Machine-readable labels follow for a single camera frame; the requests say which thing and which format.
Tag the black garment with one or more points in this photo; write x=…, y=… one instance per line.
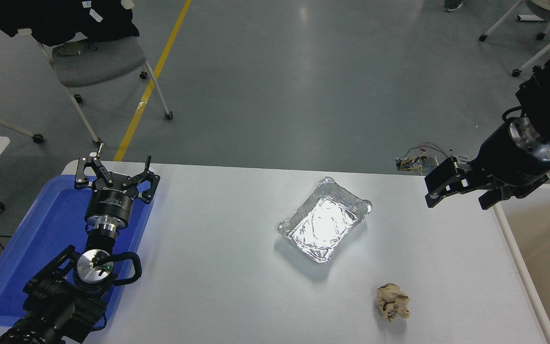
x=60, y=19

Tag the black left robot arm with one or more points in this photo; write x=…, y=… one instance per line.
x=50, y=306

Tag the crumpled tan paper ball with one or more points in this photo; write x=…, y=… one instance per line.
x=392, y=302

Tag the white wheeled chair leg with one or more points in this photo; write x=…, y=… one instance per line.
x=3, y=125

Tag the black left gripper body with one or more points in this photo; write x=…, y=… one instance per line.
x=110, y=203

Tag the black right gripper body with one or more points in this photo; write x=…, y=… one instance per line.
x=499, y=157

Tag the person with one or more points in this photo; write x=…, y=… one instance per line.
x=452, y=5

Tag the silver foil tray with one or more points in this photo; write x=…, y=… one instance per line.
x=322, y=222

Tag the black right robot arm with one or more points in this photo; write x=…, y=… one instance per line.
x=549, y=95

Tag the olive cloth item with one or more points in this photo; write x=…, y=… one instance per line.
x=72, y=48

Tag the grey seat wheeled chair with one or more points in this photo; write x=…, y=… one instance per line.
x=98, y=62

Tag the blue plastic tray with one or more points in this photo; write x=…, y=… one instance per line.
x=46, y=229

